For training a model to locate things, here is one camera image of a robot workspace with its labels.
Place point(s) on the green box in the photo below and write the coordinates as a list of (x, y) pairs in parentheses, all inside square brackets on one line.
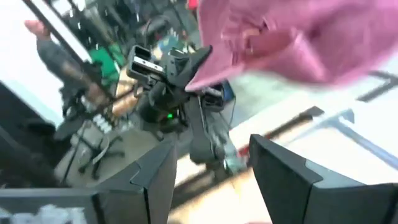
[(104, 63)]

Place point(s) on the person's hand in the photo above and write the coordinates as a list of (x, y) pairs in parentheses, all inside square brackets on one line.
[(37, 28)]

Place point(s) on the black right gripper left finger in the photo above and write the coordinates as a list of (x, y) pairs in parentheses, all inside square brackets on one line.
[(140, 199)]

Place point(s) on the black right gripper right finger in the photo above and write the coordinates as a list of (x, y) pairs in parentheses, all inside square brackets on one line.
[(295, 193)]

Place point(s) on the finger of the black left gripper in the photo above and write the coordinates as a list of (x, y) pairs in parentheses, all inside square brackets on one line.
[(189, 67)]

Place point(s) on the maroon cloth cap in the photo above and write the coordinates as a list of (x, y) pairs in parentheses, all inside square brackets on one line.
[(280, 37)]

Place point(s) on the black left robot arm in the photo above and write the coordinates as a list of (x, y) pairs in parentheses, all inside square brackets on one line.
[(202, 133)]

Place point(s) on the black office chair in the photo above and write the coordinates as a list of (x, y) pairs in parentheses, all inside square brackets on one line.
[(93, 146)]

